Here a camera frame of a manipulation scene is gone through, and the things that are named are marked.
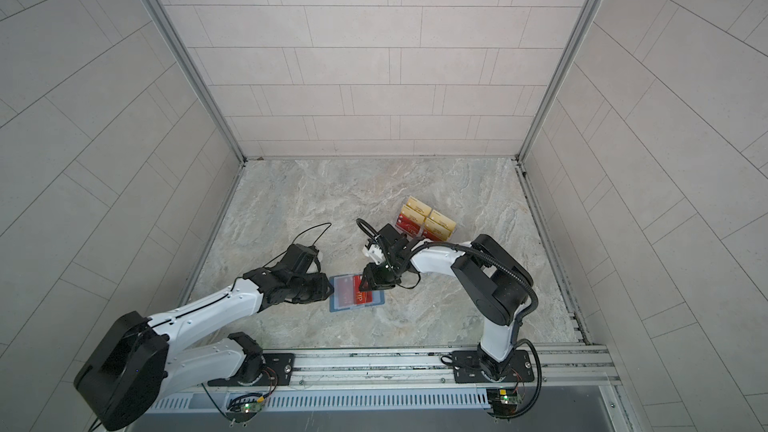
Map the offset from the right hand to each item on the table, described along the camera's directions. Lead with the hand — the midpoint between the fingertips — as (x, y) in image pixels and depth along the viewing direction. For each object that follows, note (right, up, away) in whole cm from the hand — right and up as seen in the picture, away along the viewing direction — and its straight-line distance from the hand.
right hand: (364, 291), depth 83 cm
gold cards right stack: (+22, +18, +6) cm, 29 cm away
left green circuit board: (-24, -20, -18) cm, 36 cm away
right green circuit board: (+34, -19, -15) cm, 42 cm away
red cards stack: (+13, +17, +10) cm, 24 cm away
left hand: (-6, +1, 0) cm, 6 cm away
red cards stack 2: (+19, +15, +6) cm, 25 cm away
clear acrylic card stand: (+17, +17, +8) cm, 26 cm away
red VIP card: (-1, -1, -1) cm, 2 cm away
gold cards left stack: (+15, +22, +9) cm, 28 cm away
